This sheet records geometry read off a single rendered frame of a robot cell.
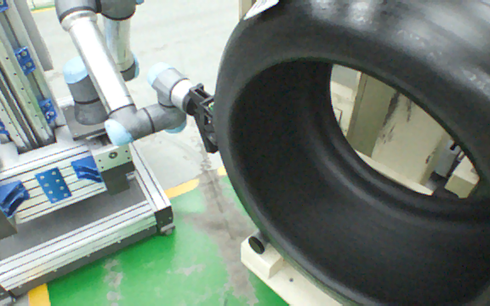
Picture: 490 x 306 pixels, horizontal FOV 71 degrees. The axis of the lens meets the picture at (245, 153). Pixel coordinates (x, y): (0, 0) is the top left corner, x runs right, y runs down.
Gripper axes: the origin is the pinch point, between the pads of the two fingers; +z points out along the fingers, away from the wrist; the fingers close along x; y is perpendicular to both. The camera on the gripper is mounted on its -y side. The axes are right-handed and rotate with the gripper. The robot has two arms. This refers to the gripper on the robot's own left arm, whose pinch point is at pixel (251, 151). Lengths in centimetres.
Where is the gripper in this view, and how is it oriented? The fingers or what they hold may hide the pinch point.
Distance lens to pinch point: 79.4
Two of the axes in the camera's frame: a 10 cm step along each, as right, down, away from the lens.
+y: 0.9, -6.7, -7.3
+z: 7.1, 5.6, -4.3
